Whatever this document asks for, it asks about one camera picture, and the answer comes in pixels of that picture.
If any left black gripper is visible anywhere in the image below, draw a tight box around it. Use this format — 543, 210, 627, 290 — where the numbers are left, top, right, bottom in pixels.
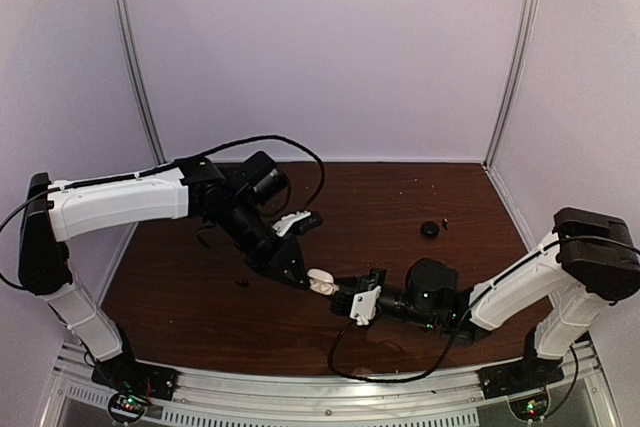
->
220, 196, 311, 290

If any white earbud charging case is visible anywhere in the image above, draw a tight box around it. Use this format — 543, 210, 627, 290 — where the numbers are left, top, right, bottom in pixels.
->
307, 268, 340, 297

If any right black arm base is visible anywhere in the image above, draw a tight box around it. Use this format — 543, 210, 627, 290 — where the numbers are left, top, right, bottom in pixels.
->
477, 328, 579, 426

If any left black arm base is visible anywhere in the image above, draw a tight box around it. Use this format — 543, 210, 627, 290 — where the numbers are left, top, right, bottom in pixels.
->
84, 326, 178, 426

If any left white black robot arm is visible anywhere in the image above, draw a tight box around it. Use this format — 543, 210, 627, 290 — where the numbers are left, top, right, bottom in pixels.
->
18, 151, 312, 391

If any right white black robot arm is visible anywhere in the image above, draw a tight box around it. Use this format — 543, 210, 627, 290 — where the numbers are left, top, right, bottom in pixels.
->
330, 207, 639, 389

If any black round earbud case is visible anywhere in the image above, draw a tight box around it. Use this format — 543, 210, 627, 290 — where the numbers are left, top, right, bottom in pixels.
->
420, 221, 440, 238

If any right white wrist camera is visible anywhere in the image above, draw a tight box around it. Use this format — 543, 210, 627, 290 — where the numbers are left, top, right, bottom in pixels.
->
349, 286, 382, 327

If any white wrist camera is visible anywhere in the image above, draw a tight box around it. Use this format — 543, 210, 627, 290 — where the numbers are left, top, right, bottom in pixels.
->
349, 286, 382, 327
272, 210, 323, 237

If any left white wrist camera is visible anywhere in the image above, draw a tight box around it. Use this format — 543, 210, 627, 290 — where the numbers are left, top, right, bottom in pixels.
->
272, 210, 323, 237

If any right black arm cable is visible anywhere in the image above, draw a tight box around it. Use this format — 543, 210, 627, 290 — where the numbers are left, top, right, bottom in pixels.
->
327, 296, 474, 383

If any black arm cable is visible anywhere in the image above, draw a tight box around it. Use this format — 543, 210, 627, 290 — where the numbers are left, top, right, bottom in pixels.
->
327, 296, 474, 383
0, 134, 327, 288

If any aluminium front rail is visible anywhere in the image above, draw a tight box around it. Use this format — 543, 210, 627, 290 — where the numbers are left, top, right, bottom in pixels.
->
35, 344, 621, 426

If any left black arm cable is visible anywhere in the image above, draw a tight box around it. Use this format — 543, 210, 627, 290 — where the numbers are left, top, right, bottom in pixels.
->
0, 134, 327, 288

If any right aluminium frame post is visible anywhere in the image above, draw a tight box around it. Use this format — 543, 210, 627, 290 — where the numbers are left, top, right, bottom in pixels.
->
483, 0, 539, 171

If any aluminium frame post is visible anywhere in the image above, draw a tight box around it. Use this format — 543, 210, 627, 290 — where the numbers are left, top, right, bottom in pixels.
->
483, 0, 539, 171
113, 0, 166, 165

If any left aluminium frame post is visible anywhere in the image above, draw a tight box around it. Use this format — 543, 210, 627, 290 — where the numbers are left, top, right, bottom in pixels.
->
113, 0, 166, 165

